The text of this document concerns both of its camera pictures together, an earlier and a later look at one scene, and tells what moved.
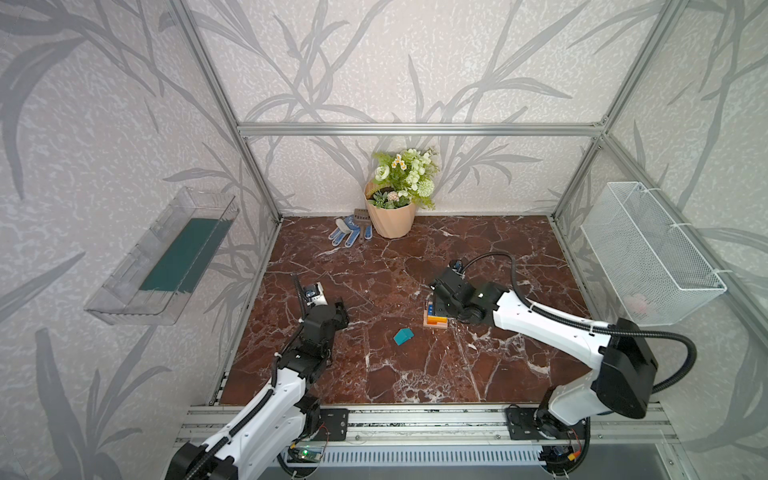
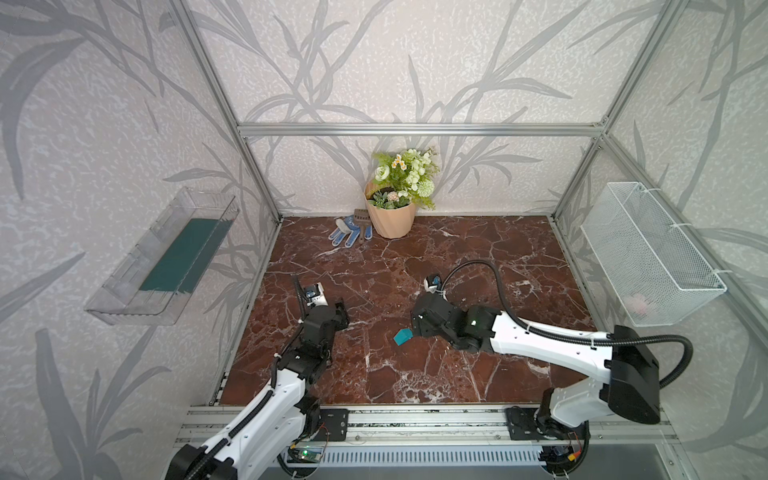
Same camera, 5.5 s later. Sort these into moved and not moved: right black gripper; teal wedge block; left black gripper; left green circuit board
Moved: right black gripper
Not moved: teal wedge block; left black gripper; left green circuit board
